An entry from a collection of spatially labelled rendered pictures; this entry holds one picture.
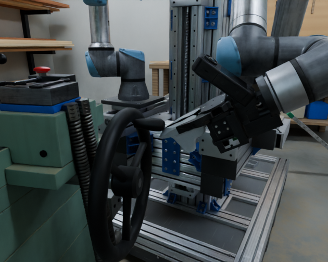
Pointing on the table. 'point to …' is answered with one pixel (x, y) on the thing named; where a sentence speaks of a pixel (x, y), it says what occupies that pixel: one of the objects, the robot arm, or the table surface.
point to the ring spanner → (48, 83)
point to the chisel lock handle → (1, 59)
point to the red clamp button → (41, 69)
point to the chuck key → (25, 81)
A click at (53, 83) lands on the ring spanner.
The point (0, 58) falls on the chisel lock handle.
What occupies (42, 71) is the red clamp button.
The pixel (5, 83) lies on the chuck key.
